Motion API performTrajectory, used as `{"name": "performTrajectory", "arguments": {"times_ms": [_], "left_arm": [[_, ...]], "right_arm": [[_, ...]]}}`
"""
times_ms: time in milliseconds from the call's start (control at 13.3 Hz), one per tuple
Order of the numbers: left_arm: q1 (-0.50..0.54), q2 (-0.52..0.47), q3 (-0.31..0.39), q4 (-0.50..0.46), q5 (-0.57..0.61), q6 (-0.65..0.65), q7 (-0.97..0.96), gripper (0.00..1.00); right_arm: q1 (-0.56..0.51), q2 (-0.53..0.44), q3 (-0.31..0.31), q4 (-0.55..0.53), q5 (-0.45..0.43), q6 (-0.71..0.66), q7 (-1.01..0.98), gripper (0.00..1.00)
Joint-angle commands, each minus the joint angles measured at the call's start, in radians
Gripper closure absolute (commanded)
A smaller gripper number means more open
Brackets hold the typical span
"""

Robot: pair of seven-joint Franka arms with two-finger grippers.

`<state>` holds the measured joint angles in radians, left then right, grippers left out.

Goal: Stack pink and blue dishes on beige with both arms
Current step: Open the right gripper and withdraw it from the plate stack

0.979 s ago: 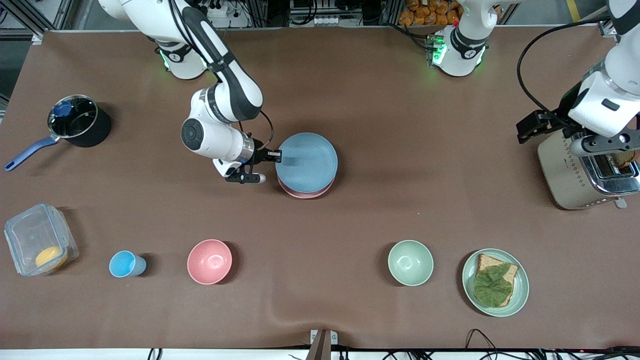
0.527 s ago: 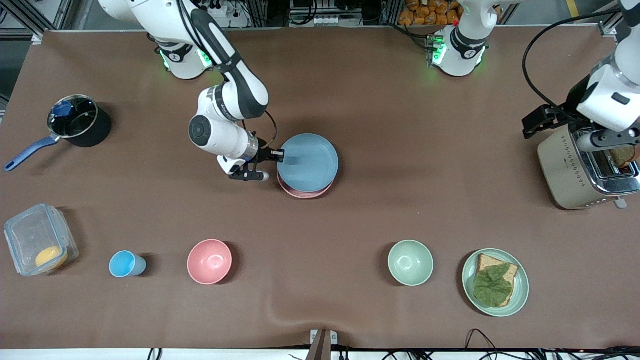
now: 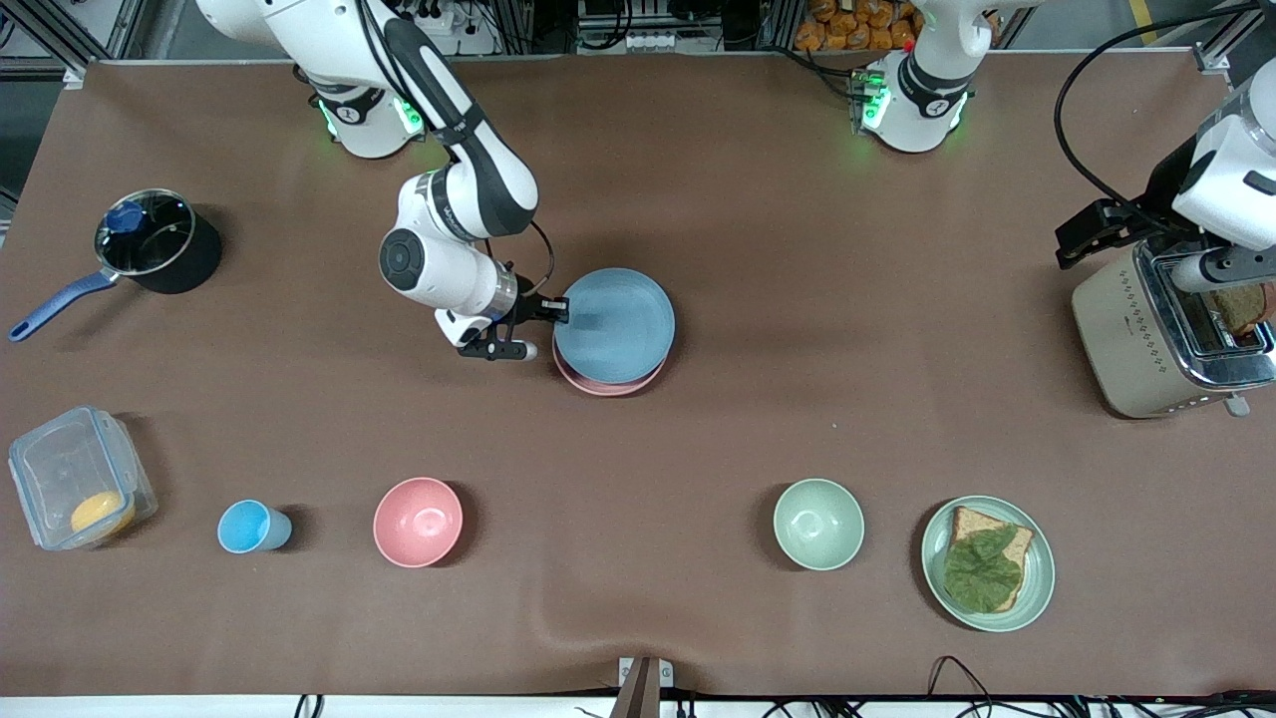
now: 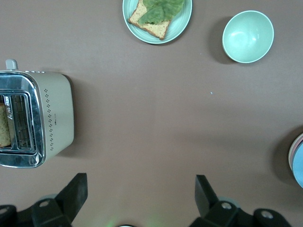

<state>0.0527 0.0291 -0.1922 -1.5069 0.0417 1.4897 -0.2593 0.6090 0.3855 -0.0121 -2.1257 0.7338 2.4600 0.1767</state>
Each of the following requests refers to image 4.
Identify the beige and chrome toaster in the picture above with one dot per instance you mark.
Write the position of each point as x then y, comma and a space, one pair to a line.
59, 113

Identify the stacked plates at edge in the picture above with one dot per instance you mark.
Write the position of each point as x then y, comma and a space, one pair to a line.
289, 154

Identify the green ribbed plate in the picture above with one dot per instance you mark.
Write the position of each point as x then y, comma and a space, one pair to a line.
180, 23

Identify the green lettuce leaf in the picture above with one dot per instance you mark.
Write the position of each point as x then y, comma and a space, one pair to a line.
163, 8

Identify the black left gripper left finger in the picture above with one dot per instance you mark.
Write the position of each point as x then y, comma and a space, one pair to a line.
71, 198

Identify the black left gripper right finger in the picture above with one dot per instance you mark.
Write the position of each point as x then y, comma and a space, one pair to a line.
208, 201

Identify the blue shallow bowl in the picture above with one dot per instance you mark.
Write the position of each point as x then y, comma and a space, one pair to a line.
299, 165

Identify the green deep bowl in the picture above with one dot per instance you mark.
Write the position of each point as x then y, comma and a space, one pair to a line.
248, 36

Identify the bread slice in toaster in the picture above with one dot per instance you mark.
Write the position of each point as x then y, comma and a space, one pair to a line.
4, 125

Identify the toasted bread slice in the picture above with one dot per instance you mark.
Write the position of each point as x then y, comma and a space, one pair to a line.
157, 29

